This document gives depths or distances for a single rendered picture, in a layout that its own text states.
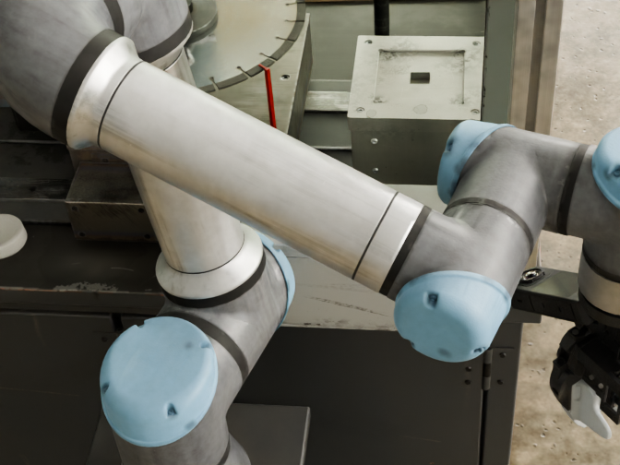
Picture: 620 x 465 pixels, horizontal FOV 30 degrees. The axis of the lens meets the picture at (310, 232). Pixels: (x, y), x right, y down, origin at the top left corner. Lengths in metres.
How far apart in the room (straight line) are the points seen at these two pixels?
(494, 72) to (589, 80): 1.70
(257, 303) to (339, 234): 0.38
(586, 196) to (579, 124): 2.01
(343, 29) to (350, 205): 1.10
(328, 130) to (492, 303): 0.91
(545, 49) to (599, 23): 2.06
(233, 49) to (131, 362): 0.55
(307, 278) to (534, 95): 0.35
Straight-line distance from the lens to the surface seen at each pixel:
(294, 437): 1.35
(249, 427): 1.37
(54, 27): 0.90
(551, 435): 2.28
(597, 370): 1.04
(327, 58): 1.86
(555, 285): 1.08
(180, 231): 1.14
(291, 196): 0.84
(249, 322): 1.21
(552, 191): 0.92
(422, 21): 1.94
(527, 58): 1.22
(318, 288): 1.39
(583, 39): 3.20
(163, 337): 1.16
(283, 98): 1.62
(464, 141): 0.94
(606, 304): 0.98
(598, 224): 0.92
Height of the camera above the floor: 1.85
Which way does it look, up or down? 45 degrees down
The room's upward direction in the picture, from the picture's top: 5 degrees counter-clockwise
